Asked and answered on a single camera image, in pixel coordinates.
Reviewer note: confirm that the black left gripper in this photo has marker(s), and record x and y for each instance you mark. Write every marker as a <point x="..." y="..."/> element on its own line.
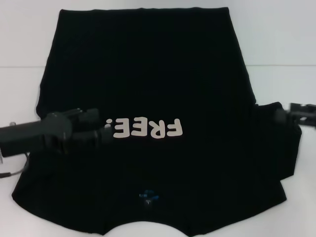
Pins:
<point x="29" y="133"/>

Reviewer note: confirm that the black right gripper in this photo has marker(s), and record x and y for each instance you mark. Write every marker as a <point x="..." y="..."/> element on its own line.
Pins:
<point x="307" y="114"/>

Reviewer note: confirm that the black shirt with FREE print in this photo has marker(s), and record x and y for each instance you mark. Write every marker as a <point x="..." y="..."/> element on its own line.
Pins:
<point x="172" y="74"/>

